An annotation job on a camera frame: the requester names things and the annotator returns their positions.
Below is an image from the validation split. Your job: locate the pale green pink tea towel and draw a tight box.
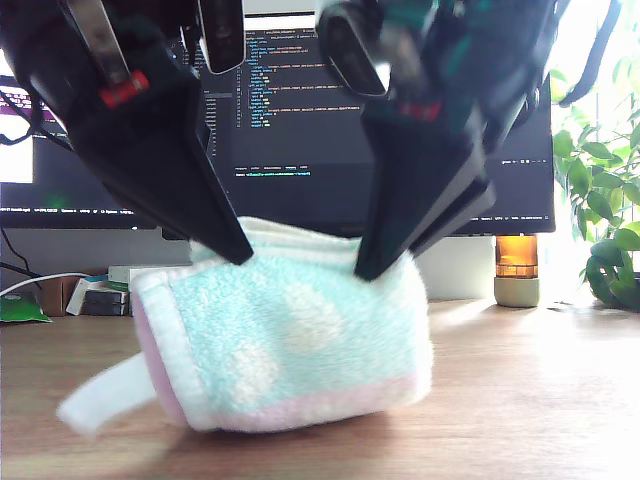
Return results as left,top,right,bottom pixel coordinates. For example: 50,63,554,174
55,215,435,436

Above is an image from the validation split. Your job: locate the large black computer monitor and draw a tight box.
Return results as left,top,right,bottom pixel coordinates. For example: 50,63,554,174
162,9,556,241

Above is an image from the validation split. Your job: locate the smaller black computer monitor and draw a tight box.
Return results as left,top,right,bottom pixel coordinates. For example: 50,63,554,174
0,74,159,231

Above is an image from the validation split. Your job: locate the amber glass bottle pale base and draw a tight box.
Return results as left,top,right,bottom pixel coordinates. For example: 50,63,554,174
493,234,542,309

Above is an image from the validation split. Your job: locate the long white cardboard box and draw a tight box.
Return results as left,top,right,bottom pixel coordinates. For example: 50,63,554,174
107,263,194,292

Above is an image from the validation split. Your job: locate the small dark box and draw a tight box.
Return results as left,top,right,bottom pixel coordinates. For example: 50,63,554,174
82,290,126,316

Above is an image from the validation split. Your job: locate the small white box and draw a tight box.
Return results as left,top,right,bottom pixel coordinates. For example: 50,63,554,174
65,276,111,316

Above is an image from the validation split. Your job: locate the potted green leafy plant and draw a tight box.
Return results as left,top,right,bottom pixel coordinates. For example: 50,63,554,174
549,49,640,309

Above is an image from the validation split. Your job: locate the brown cardboard box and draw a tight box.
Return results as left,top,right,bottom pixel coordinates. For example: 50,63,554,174
39,274,84,317

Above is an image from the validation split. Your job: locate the green packet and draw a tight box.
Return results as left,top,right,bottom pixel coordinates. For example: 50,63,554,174
0,292,54,324

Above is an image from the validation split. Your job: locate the white cable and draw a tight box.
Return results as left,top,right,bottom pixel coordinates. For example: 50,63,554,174
0,272,96,297

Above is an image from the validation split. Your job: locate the black hanging cable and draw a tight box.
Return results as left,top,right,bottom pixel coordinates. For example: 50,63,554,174
0,229,39,279

